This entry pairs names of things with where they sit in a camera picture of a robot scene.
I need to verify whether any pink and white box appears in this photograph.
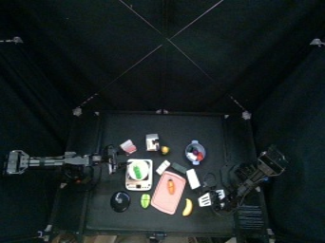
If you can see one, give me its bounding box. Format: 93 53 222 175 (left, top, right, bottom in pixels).
119 139 137 155

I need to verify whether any yellow toy banana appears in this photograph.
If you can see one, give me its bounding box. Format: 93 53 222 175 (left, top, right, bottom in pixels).
181 197 194 217

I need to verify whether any white kitchen scale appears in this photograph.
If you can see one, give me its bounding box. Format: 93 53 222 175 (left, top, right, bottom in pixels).
124 158 153 192

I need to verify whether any white grey toy machine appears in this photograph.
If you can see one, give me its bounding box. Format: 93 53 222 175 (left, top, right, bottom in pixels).
144 133 161 152

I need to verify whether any orange toy carrot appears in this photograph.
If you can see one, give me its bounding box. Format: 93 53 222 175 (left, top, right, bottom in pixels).
165 178 176 196

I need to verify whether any pink cutting board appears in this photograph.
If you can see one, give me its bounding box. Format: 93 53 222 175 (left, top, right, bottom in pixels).
149 170 187 215

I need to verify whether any small white block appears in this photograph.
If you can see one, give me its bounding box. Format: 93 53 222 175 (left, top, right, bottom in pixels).
155 159 171 176

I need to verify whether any green toy lime half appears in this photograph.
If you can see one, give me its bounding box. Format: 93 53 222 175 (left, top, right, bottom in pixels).
139 193 152 210

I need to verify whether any blue grey toy pot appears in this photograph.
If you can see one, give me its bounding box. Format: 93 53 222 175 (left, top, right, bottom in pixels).
184 140 207 166

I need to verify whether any thin white cord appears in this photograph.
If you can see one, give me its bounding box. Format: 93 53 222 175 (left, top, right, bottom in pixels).
117 0 247 113
77 0 224 110

